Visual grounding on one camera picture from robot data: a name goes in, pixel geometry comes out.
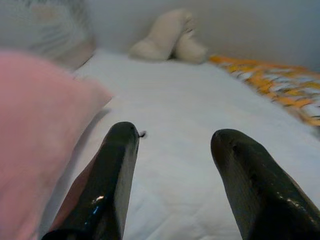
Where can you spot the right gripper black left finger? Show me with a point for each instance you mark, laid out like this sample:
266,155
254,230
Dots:
107,187

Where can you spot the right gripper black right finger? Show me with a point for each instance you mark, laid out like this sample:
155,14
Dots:
260,195

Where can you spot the yellow cartoon egg blanket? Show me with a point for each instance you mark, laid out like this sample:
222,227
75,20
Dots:
280,82

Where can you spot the pink pillow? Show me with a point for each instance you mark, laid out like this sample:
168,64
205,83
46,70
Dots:
37,125

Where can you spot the white quilted mattress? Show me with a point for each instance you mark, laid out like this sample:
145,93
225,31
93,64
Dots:
180,105

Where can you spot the beige plush bolster pillow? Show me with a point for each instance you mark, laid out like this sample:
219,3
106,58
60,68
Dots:
165,37

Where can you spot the pale patterned pillow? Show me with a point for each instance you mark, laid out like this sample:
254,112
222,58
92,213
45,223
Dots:
45,30

